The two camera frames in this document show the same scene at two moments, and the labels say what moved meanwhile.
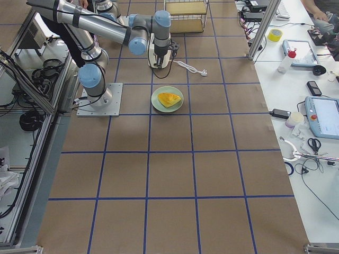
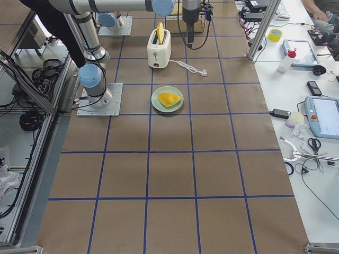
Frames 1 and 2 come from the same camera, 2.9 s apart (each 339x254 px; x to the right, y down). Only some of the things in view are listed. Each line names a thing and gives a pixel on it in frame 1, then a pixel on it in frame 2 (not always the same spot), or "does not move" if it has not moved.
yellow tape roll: x=275 y=35 does not move
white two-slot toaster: x=152 y=56 does not move
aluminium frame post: x=259 y=41 does not move
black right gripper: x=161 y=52 -> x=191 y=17
